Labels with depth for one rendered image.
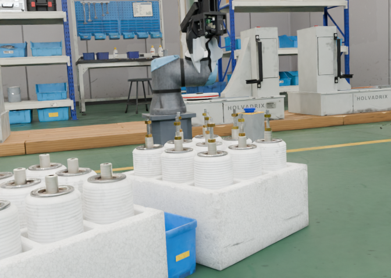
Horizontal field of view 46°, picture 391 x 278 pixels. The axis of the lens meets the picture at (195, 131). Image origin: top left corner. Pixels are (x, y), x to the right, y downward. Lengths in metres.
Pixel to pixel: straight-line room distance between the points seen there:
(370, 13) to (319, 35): 4.79
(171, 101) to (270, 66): 1.94
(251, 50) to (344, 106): 0.90
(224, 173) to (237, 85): 2.59
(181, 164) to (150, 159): 0.12
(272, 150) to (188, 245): 0.37
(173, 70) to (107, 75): 7.84
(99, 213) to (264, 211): 0.46
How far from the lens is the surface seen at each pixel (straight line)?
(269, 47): 3.65
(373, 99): 4.09
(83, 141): 3.16
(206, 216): 1.06
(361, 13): 8.83
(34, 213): 0.83
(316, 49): 3.86
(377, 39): 8.45
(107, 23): 7.26
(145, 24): 7.36
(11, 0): 5.98
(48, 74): 9.56
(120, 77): 9.65
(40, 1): 6.02
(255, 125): 1.51
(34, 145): 3.16
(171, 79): 1.80
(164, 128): 1.78
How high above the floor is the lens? 0.44
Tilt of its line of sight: 7 degrees down
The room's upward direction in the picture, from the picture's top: 3 degrees counter-clockwise
